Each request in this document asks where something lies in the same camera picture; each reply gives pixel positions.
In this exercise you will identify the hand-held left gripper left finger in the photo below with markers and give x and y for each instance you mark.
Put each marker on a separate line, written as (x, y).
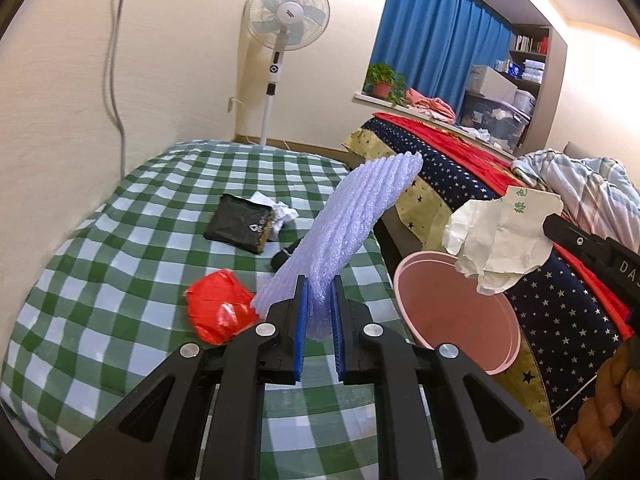
(300, 330)

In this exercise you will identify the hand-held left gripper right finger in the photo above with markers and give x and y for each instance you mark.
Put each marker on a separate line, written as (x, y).
(339, 330)

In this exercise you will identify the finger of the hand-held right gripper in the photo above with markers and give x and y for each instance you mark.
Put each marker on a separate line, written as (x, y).
(575, 237)

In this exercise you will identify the white paper bag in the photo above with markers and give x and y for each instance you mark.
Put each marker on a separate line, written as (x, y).
(505, 235)

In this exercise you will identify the pink plastic bin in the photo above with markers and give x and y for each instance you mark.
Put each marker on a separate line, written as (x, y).
(450, 310)

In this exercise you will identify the person's right hand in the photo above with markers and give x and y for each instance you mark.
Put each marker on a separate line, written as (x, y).
(605, 405)

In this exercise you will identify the striped duvet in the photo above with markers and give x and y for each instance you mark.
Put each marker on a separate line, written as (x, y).
(590, 180)

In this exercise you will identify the small black object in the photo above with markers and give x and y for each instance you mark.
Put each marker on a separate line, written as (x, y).
(284, 257)

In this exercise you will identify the red plastic bag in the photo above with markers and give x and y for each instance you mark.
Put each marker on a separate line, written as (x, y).
(220, 305)

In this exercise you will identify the navy star-print blanket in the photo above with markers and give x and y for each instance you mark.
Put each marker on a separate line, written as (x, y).
(550, 320)

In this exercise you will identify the crumpled white paper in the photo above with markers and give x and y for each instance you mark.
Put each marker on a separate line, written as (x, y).
(282, 210)

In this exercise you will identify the black packet with floral pattern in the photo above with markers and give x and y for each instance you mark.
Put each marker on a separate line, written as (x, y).
(237, 222)

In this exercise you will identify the red blanket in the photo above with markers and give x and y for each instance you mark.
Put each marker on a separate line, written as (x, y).
(465, 150)

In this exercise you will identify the white pot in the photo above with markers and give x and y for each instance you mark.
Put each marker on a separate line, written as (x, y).
(525, 102)

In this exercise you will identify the clear storage box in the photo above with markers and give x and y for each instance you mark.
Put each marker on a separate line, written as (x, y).
(495, 117)

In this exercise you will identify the folded white towels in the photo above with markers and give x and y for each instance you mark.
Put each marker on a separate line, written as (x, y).
(534, 70)

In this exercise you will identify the white box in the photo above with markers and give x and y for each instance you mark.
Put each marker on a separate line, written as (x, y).
(492, 82)

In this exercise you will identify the blue box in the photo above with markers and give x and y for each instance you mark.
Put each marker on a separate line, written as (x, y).
(512, 68)

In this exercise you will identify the green checked tablecloth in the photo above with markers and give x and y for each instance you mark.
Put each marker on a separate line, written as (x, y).
(125, 270)

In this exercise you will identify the wooden bookshelf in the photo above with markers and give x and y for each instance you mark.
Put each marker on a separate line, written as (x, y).
(530, 55)

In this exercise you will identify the pink cloth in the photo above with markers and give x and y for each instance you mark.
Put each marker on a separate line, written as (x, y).
(430, 105)

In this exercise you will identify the row of books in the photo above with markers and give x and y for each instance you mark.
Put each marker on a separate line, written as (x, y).
(530, 44)

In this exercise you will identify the blue curtain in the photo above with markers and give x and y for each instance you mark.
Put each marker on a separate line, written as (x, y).
(435, 35)

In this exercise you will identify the potted green plant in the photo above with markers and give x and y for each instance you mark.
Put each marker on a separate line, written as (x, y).
(384, 79)

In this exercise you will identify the white standing fan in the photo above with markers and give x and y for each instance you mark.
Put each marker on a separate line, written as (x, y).
(287, 10)

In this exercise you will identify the white wall outlet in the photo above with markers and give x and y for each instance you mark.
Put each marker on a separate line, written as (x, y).
(232, 105)

